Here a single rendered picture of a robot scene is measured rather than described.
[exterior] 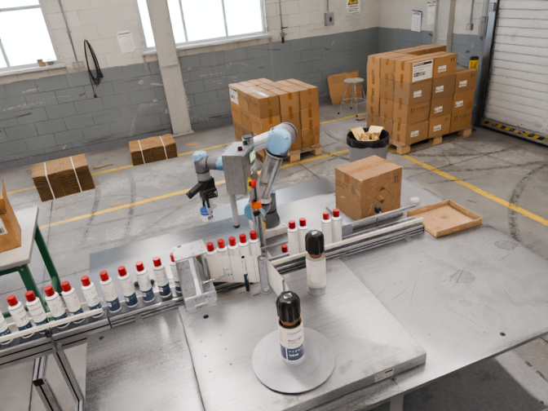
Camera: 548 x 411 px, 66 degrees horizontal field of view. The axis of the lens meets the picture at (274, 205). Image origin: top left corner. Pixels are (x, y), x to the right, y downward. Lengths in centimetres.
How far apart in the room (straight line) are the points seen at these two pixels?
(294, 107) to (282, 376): 424
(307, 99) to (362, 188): 326
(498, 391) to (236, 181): 166
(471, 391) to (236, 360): 130
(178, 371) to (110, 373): 27
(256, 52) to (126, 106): 230
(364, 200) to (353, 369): 108
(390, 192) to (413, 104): 313
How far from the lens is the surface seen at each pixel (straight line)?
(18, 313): 207
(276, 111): 534
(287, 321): 149
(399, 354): 169
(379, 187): 246
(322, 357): 165
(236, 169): 185
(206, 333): 182
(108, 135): 730
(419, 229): 243
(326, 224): 212
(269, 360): 165
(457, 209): 271
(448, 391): 249
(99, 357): 197
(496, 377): 261
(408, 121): 559
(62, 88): 714
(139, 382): 180
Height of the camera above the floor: 211
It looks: 28 degrees down
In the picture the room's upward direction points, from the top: 6 degrees counter-clockwise
